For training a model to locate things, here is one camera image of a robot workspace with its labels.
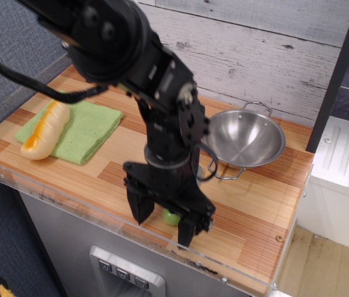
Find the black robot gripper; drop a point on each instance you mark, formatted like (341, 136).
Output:
(173, 187)

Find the green handled grey spatula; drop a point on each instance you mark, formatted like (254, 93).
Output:
(171, 218)

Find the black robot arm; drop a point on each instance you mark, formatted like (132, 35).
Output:
(111, 43)

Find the stainless steel pot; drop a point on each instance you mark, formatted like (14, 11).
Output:
(243, 139)

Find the silver dispenser button panel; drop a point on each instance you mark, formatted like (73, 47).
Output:
(117, 276)

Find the grey toy fridge cabinet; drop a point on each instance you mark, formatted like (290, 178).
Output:
(67, 239)

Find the green folded cloth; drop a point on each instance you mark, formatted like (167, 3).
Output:
(88, 128)

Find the toy bread loaf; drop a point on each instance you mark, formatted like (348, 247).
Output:
(47, 131)

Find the white toy sink unit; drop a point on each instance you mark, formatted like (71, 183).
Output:
(324, 208)

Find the yellow object at corner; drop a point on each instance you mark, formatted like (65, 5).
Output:
(4, 292)

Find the clear acrylic table guard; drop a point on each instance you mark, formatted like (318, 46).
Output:
(206, 265)

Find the black right frame post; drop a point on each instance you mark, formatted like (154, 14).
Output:
(330, 96)

